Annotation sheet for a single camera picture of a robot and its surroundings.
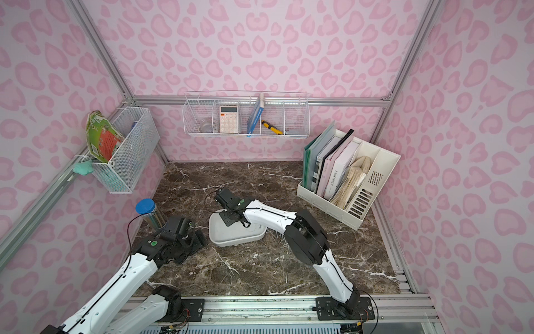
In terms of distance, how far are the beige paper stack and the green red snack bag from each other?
882 millimetres

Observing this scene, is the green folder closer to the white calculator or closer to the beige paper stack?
the beige paper stack

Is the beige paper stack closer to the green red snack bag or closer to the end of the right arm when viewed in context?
the end of the right arm

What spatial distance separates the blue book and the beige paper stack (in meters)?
0.45

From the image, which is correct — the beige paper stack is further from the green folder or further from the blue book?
the blue book

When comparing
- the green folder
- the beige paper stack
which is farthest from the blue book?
the beige paper stack

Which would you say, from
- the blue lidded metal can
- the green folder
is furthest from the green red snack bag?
the green folder

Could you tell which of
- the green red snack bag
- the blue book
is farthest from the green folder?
the green red snack bag

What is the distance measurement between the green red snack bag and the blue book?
0.53m

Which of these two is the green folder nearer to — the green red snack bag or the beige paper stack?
the beige paper stack

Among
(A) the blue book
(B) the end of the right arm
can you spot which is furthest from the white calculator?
(B) the end of the right arm

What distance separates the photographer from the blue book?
870mm

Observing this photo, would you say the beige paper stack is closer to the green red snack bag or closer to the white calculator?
the white calculator

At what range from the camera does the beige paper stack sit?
2.87 ft

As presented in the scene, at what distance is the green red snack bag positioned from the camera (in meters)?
0.69
